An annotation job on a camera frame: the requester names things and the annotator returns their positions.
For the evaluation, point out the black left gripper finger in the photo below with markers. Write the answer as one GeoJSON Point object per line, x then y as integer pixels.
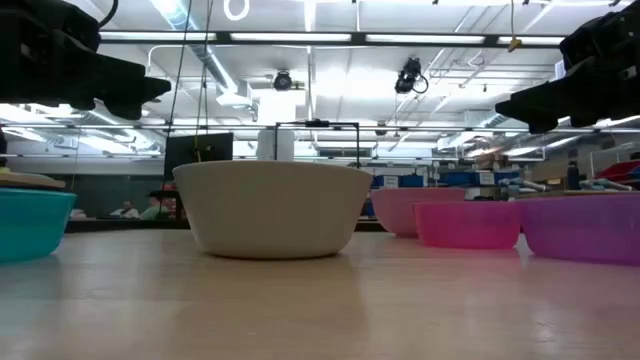
{"type": "Point", "coordinates": [125, 110]}
{"type": "Point", "coordinates": [135, 80]}

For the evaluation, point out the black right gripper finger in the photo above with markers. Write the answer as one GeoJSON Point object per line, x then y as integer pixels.
{"type": "Point", "coordinates": [587, 119]}
{"type": "Point", "coordinates": [550, 100]}

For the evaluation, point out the purple plastic bowl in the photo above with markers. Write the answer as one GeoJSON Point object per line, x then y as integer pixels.
{"type": "Point", "coordinates": [585, 227]}

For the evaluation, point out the hot pink plastic bowl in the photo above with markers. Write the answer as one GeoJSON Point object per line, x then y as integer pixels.
{"type": "Point", "coordinates": [467, 225]}

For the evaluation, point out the white plastic bowl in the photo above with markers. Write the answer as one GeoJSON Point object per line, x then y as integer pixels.
{"type": "Point", "coordinates": [272, 210]}

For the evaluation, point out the pale pink plastic bowl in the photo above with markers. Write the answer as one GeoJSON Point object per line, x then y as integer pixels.
{"type": "Point", "coordinates": [395, 210]}

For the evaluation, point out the wooden shelf board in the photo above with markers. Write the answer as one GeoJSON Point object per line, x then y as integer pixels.
{"type": "Point", "coordinates": [25, 179]}

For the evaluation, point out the dark bottle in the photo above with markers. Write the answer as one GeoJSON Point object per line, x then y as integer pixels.
{"type": "Point", "coordinates": [573, 176]}

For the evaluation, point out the yellow hanging connector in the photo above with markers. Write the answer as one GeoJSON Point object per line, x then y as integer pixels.
{"type": "Point", "coordinates": [514, 44]}

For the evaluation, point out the tan background table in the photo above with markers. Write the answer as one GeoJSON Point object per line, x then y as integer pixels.
{"type": "Point", "coordinates": [580, 192]}

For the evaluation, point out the cardboard box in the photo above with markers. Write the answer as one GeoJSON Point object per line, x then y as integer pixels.
{"type": "Point", "coordinates": [492, 160]}

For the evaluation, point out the black monitor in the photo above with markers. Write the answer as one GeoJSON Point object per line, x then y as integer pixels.
{"type": "Point", "coordinates": [199, 154]}

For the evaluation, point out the person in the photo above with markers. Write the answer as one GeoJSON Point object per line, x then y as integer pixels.
{"type": "Point", "coordinates": [126, 211]}
{"type": "Point", "coordinates": [153, 209]}

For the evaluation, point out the blue storage bin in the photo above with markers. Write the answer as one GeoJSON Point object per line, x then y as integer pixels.
{"type": "Point", "coordinates": [475, 178]}
{"type": "Point", "coordinates": [400, 181]}

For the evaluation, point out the white column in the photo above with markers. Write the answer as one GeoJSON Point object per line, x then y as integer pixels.
{"type": "Point", "coordinates": [275, 145]}

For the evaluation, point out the black bar with light strips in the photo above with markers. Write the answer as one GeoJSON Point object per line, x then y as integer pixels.
{"type": "Point", "coordinates": [290, 37]}

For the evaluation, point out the black aluminium table frame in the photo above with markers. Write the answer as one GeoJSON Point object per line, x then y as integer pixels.
{"type": "Point", "coordinates": [125, 226]}

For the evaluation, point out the black ceiling camera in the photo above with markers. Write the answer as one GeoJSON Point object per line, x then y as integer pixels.
{"type": "Point", "coordinates": [282, 81]}

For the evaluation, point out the thin black frame stand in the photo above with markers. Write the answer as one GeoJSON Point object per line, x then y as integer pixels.
{"type": "Point", "coordinates": [317, 123]}

